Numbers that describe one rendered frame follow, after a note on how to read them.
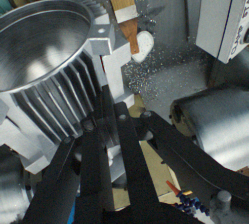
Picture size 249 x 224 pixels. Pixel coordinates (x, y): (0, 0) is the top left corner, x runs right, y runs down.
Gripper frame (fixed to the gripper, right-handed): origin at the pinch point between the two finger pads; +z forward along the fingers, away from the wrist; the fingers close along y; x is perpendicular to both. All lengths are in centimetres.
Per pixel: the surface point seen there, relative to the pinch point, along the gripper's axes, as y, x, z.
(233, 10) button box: 14.5, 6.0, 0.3
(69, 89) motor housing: -2.5, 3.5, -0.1
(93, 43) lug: 0.8, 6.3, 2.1
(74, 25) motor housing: -1.4, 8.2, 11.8
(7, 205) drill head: -33.4, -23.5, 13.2
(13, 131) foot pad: -10.3, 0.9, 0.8
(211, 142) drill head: 17.5, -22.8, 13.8
